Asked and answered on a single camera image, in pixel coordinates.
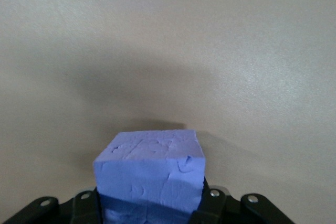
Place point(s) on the brown paper table cover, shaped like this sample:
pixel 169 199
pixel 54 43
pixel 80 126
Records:
pixel 168 24

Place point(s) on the purple foam cube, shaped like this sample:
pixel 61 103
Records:
pixel 149 171

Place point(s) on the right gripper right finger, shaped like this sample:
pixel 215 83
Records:
pixel 215 205

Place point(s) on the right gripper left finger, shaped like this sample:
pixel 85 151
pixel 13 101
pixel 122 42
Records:
pixel 84 205

